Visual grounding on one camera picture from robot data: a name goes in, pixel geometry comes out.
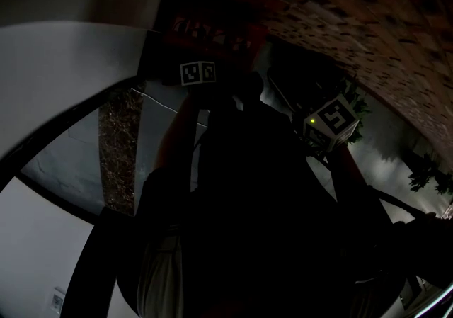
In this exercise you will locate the red box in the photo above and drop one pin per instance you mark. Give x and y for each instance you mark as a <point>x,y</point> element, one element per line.
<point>212,42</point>

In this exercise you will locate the green leafy plant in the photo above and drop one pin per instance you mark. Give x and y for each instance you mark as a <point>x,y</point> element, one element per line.
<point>423,175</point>
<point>361,107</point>

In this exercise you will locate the person's left forearm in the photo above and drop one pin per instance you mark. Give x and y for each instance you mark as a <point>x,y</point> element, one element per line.
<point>173,132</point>

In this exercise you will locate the black door frame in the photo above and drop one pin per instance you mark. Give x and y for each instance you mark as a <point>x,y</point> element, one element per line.
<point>53,130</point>

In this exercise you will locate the white wall outlet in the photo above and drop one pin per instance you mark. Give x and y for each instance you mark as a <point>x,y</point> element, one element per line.
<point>56,299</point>

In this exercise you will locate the person's light grey vest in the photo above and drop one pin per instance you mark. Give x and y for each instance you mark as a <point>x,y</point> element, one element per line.
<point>159,274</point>

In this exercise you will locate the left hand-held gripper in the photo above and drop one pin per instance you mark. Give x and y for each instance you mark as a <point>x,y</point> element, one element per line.
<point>198,73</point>

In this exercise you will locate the person's dark printed shirt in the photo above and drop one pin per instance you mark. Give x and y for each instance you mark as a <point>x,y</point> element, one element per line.
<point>247,203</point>

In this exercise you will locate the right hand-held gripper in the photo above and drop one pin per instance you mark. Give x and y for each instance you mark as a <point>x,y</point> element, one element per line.
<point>334,118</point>

